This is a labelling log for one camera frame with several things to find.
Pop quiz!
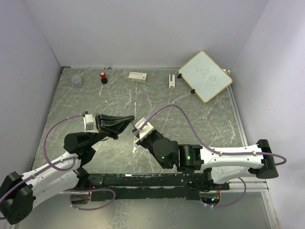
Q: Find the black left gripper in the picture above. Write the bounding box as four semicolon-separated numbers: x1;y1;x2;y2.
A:
86;112;134;147

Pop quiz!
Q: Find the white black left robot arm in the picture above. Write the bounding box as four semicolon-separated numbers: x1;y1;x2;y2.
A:
0;113;135;225

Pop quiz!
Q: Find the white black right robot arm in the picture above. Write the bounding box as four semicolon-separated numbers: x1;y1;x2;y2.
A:
135;130;279;190

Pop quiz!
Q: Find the red and black stamp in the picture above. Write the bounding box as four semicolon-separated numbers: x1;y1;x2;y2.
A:
100;72;108;84

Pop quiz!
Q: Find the clear jar of paperclips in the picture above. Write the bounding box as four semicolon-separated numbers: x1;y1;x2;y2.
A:
71;75;83;88

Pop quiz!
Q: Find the green and white staples box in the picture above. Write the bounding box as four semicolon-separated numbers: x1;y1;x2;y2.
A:
128;72;147;83

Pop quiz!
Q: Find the white stapler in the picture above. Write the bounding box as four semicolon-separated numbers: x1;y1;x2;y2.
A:
169;74;175;88

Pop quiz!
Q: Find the yellow framed whiteboard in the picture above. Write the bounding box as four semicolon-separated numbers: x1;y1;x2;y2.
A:
178;51;233;103

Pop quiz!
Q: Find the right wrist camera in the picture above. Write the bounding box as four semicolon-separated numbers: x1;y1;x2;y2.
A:
132;118;155;141

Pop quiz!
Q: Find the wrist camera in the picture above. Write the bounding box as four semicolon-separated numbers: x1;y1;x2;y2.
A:
83;111;98;133
132;118;155;141

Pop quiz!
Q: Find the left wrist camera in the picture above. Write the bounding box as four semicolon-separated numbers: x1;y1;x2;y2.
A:
83;111;98;133

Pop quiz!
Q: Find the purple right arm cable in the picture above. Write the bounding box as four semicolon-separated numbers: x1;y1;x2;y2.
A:
133;104;287;167

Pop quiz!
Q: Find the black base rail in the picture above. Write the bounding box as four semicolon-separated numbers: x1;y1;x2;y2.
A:
73;171;229;200

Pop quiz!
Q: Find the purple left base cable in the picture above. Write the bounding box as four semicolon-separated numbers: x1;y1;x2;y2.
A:
69;187;117;211

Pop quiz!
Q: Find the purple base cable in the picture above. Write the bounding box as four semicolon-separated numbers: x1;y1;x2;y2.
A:
203;176;247;209
69;187;117;211

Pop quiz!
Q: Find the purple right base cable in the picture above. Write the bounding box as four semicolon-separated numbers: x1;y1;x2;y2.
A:
203;176;247;209

